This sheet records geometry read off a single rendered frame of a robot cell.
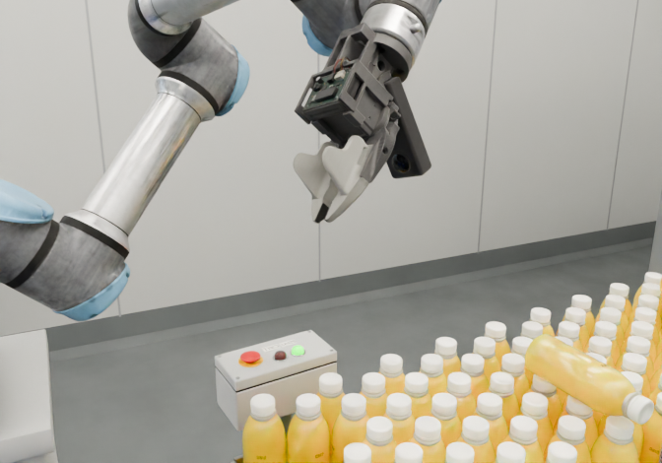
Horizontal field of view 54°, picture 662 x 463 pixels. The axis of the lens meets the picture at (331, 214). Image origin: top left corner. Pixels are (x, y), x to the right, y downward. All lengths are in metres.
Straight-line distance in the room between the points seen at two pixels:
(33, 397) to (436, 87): 3.25
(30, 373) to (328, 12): 0.72
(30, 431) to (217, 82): 0.60
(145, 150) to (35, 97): 2.26
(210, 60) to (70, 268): 0.41
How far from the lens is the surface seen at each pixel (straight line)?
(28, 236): 1.01
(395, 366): 1.17
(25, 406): 1.07
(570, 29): 4.57
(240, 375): 1.15
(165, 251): 3.56
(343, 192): 0.64
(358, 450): 0.97
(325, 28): 0.85
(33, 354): 1.21
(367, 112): 0.67
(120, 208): 1.07
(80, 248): 1.04
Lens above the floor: 1.69
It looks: 18 degrees down
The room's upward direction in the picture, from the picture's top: straight up
